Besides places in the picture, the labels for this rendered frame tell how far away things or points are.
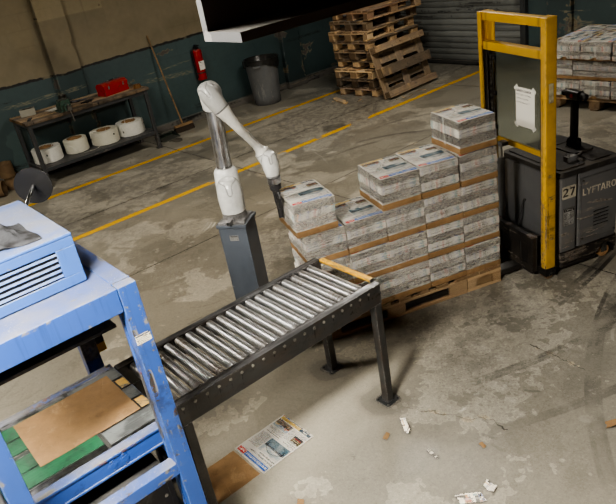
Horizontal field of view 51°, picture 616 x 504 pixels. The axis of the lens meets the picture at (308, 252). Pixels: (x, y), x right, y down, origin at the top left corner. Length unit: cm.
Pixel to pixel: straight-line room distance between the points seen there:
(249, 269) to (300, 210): 52
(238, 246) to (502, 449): 196
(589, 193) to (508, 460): 221
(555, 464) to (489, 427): 40
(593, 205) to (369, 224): 171
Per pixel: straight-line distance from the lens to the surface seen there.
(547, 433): 381
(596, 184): 510
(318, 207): 412
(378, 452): 372
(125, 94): 974
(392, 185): 431
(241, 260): 422
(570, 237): 512
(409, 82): 1072
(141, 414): 305
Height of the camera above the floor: 259
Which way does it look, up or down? 26 degrees down
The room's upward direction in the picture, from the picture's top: 10 degrees counter-clockwise
